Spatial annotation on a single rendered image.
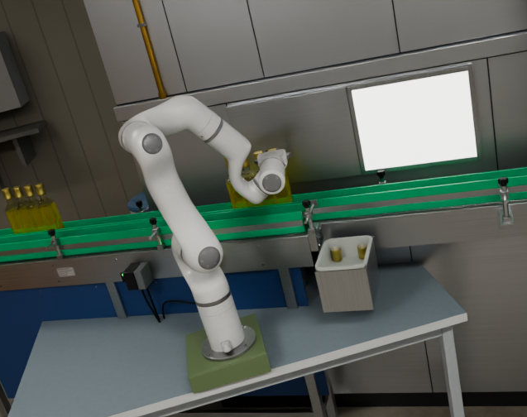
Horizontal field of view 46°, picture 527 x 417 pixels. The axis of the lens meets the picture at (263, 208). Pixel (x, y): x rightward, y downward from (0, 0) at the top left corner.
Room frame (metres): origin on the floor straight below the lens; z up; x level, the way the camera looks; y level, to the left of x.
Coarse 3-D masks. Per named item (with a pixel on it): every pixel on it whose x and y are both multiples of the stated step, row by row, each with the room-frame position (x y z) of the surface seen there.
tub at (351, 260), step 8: (328, 240) 2.01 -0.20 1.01; (336, 240) 2.00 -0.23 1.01; (344, 240) 1.99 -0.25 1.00; (352, 240) 1.98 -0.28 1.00; (360, 240) 1.98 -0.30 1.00; (368, 240) 1.96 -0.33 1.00; (328, 248) 2.00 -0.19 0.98; (344, 248) 1.99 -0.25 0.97; (352, 248) 1.98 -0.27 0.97; (368, 248) 1.87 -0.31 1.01; (320, 256) 1.90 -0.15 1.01; (328, 256) 1.97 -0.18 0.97; (344, 256) 1.99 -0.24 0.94; (352, 256) 1.98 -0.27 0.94; (368, 256) 1.82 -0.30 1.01; (320, 264) 1.87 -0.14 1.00; (328, 264) 1.95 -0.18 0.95; (336, 264) 1.95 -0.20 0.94; (344, 264) 1.94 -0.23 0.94; (352, 264) 1.92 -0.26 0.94; (360, 264) 1.78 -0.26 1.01
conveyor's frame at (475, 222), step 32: (320, 224) 2.09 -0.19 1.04; (352, 224) 2.05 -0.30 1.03; (384, 224) 2.01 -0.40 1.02; (416, 224) 1.97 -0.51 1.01; (448, 224) 1.93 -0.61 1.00; (480, 224) 1.90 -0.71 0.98; (96, 256) 2.31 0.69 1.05; (128, 256) 2.26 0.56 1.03; (160, 256) 2.21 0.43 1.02; (224, 256) 2.12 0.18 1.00; (256, 256) 2.08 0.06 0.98; (288, 256) 2.04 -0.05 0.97; (0, 288) 2.49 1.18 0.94; (32, 288) 2.43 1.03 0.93; (288, 288) 2.05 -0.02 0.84
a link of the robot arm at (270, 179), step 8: (272, 160) 1.97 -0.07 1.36; (264, 168) 1.90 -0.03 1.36; (272, 168) 1.88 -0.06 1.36; (280, 168) 1.91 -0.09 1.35; (256, 176) 1.92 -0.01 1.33; (264, 176) 1.86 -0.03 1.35; (272, 176) 1.86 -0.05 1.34; (280, 176) 1.86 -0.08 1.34; (256, 184) 1.91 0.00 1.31; (264, 184) 1.86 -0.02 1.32; (272, 184) 1.86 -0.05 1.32; (280, 184) 1.86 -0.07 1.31; (264, 192) 1.90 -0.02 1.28; (272, 192) 1.86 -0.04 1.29
